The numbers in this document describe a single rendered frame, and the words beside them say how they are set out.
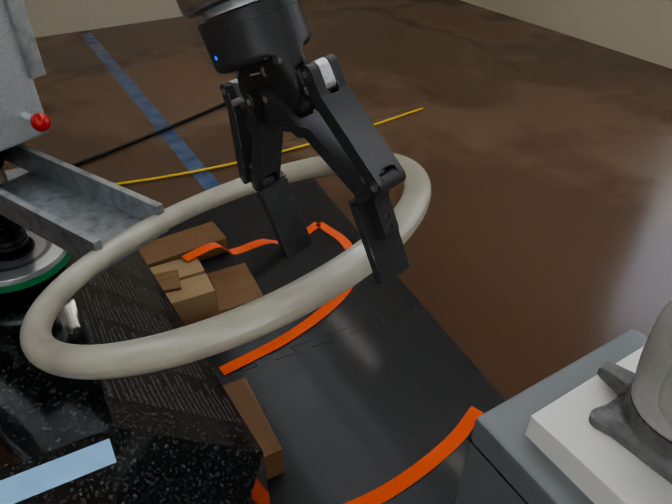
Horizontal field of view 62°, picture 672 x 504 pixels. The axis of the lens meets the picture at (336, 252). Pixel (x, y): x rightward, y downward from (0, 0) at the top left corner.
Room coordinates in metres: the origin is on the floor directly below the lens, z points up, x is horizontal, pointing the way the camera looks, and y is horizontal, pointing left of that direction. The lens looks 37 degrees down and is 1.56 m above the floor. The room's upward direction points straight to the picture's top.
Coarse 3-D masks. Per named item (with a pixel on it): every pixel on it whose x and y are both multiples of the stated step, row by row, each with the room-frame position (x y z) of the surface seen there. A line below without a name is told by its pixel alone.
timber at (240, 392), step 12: (228, 384) 1.17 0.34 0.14; (240, 384) 1.17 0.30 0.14; (240, 396) 1.12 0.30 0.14; (252, 396) 1.12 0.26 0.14; (240, 408) 1.08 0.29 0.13; (252, 408) 1.08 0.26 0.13; (252, 420) 1.03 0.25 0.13; (264, 420) 1.03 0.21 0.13; (252, 432) 0.99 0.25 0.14; (264, 432) 0.99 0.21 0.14; (264, 444) 0.95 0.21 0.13; (276, 444) 0.95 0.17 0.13; (264, 456) 0.91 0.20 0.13; (276, 456) 0.93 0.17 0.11; (276, 468) 0.92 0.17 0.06
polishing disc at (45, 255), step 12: (24, 228) 1.00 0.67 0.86; (36, 240) 0.95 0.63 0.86; (36, 252) 0.91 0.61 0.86; (48, 252) 0.91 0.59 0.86; (60, 252) 0.91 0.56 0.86; (0, 264) 0.87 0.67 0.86; (12, 264) 0.87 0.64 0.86; (24, 264) 0.87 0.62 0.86; (36, 264) 0.87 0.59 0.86; (48, 264) 0.87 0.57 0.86; (0, 276) 0.84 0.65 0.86; (12, 276) 0.84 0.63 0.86; (24, 276) 0.84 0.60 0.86; (36, 276) 0.85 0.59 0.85
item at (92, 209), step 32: (32, 160) 0.90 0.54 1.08; (0, 192) 0.75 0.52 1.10; (32, 192) 0.83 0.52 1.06; (64, 192) 0.82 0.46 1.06; (96, 192) 0.79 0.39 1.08; (128, 192) 0.75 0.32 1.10; (32, 224) 0.71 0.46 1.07; (64, 224) 0.66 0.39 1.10; (96, 224) 0.72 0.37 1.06; (128, 224) 0.72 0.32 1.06
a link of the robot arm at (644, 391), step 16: (656, 320) 0.53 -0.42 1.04; (656, 336) 0.51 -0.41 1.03; (656, 352) 0.49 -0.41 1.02; (640, 368) 0.51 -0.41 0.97; (656, 368) 0.48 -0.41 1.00; (640, 384) 0.50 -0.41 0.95; (656, 384) 0.47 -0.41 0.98; (640, 400) 0.49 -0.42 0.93; (656, 400) 0.46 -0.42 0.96; (656, 416) 0.46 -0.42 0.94
